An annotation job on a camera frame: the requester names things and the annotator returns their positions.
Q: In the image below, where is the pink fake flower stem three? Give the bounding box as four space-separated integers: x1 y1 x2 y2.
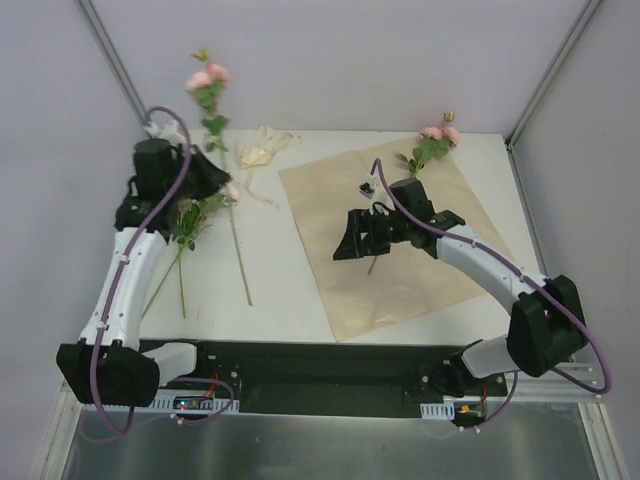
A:
142 200 208 319

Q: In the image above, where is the kraft wrapping paper sheet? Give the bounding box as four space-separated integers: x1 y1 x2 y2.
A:
280 131 534 345

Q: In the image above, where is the pink fake flower stem one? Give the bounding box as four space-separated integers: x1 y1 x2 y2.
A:
368 114 465 259

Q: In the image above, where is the pink fake flower stem four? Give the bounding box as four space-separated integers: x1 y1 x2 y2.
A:
170 184 240 252

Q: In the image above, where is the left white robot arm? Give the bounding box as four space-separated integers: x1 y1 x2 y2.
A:
56 138 231 407

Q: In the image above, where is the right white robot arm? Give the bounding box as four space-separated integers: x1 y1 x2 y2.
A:
333 178 587 398

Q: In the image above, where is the cream ribbon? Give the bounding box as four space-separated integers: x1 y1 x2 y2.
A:
235 125 302 210

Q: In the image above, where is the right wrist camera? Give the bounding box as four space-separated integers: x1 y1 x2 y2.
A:
359 174 389 214

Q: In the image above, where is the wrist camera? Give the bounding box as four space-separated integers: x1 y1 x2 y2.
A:
359 174 389 214
144 120 187 146

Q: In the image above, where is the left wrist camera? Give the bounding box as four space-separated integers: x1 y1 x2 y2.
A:
144 120 187 146

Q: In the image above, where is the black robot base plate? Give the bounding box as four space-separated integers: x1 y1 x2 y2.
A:
152 337 519 416

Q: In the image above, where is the right white cable duct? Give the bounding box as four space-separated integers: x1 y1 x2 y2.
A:
420 401 455 421

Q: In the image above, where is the white cable duct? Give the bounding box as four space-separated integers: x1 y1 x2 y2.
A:
420 401 455 421
147 394 240 415

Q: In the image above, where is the left aluminium frame post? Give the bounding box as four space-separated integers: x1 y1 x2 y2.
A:
74 0 151 138

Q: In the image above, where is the aluminium frame post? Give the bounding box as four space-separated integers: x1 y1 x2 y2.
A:
505 0 605 152
74 0 151 138

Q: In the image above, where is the left white cable duct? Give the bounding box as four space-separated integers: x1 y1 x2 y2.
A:
147 394 240 415

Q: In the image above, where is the right aluminium frame post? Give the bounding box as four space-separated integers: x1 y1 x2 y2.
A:
505 0 605 152

